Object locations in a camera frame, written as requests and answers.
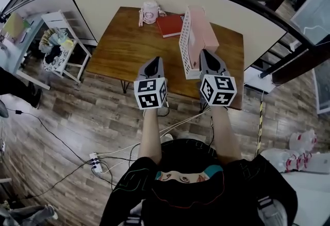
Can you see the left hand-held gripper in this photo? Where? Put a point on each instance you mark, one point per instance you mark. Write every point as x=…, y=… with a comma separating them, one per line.
x=149, y=93

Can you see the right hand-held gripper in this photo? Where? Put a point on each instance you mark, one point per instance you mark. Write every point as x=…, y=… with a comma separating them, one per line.
x=219, y=89

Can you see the white plastic file holder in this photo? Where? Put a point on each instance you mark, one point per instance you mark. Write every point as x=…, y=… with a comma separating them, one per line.
x=184, y=47

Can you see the pink cardboard box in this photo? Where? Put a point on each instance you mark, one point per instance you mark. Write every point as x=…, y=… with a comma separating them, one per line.
x=203, y=31

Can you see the person's left forearm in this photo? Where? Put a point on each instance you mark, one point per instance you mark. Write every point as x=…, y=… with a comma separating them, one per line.
x=152, y=137

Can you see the person's right forearm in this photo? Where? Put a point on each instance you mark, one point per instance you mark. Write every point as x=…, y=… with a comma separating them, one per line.
x=224, y=137

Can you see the black hairpin table leg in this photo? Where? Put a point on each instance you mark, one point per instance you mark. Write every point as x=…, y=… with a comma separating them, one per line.
x=125, y=85

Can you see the red book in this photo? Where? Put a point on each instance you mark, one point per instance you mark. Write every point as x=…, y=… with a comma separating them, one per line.
x=170, y=25

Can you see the person's white shoe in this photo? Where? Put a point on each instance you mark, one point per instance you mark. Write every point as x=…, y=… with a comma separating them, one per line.
x=167, y=137

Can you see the yellow black striped pole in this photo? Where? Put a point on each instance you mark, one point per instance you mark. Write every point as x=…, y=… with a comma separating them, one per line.
x=260, y=121

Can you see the white wooden chair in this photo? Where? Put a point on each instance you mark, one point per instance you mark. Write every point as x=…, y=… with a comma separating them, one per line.
x=77, y=49

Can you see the pale yellow cup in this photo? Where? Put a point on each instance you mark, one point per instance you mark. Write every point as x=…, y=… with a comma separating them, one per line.
x=67, y=42

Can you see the black white floral bag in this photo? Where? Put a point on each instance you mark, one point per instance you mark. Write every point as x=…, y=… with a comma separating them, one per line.
x=55, y=58

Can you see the white power strip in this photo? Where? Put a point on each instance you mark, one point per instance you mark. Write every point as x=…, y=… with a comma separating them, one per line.
x=96, y=161

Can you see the bundle of wooden sticks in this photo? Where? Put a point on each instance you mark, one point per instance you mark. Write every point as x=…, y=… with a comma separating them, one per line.
x=47, y=39

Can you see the glass partition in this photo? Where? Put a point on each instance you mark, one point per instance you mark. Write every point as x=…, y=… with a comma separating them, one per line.
x=312, y=13

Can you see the white plastic bag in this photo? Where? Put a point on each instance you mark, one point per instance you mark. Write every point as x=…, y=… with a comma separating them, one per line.
x=303, y=139
x=281, y=159

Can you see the grey partition panel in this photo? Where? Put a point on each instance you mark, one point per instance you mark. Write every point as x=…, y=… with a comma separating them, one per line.
x=51, y=5

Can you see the person's black printed shirt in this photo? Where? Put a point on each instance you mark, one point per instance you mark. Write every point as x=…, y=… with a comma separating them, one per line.
x=193, y=199

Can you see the white desk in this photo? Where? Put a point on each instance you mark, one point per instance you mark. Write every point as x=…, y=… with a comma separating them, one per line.
x=13, y=65

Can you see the yellow-green folder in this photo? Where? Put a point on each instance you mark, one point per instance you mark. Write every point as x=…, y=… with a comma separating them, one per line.
x=15, y=26

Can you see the grey fabric item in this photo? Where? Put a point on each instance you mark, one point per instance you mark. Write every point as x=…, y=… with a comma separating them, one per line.
x=38, y=214

